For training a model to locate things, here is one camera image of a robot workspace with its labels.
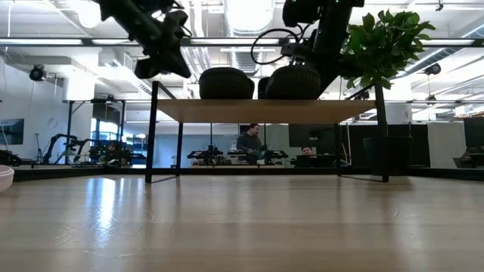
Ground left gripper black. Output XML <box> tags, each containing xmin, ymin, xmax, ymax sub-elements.
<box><xmin>145</xmin><ymin>9</ymin><xmax>192</xmax><ymax>80</ymax></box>

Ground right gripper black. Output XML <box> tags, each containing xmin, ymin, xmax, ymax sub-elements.
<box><xmin>281</xmin><ymin>39</ymin><xmax>342</xmax><ymax>99</ymax></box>

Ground black rubber slide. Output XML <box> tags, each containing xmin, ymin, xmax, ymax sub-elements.
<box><xmin>198</xmin><ymin>66</ymin><xmax>256</xmax><ymax>100</ymax></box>
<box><xmin>257</xmin><ymin>63</ymin><xmax>322</xmax><ymax>100</ymax></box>

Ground pink rubber slide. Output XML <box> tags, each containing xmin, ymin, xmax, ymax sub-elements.
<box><xmin>0</xmin><ymin>164</ymin><xmax>16</xmax><ymax>193</ymax></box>

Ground green leafy plant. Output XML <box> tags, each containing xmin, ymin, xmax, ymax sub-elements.
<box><xmin>339</xmin><ymin>10</ymin><xmax>436</xmax><ymax>91</ymax></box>

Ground black monitor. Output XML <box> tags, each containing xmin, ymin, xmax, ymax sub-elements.
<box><xmin>288</xmin><ymin>124</ymin><xmax>336</xmax><ymax>149</ymax></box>

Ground background robot workstation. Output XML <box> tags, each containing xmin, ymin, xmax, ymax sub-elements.
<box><xmin>186</xmin><ymin>144</ymin><xmax>290</xmax><ymax>168</ymax></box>

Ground standing person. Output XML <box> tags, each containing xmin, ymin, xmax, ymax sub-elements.
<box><xmin>235</xmin><ymin>122</ymin><xmax>265</xmax><ymax>166</ymax></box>

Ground black cabinet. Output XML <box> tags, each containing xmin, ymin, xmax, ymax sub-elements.
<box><xmin>346</xmin><ymin>123</ymin><xmax>432</xmax><ymax>169</ymax></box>

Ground background black robot arms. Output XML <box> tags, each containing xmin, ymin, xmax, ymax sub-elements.
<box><xmin>31</xmin><ymin>132</ymin><xmax>134</xmax><ymax>168</ymax></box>

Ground black ceiling spotlight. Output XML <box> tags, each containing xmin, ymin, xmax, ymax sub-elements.
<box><xmin>423</xmin><ymin>62</ymin><xmax>442</xmax><ymax>77</ymax></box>
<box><xmin>29</xmin><ymin>64</ymin><xmax>48</xmax><ymax>82</ymax></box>

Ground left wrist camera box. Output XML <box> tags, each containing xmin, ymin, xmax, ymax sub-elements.
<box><xmin>134</xmin><ymin>56</ymin><xmax>155</xmax><ymax>80</ymax></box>

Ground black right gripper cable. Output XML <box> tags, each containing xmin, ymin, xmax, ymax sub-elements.
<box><xmin>250</xmin><ymin>27</ymin><xmax>303</xmax><ymax>66</ymax></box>

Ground wooden shelf black metal frame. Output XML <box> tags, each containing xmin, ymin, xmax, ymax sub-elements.
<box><xmin>144</xmin><ymin>79</ymin><xmax>390</xmax><ymax>184</ymax></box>

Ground black metal rig frame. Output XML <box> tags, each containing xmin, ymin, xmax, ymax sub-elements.
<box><xmin>13</xmin><ymin>166</ymin><xmax>484</xmax><ymax>182</ymax></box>

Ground dark wall screen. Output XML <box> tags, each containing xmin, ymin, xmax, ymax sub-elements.
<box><xmin>0</xmin><ymin>118</ymin><xmax>25</xmax><ymax>147</ymax></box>

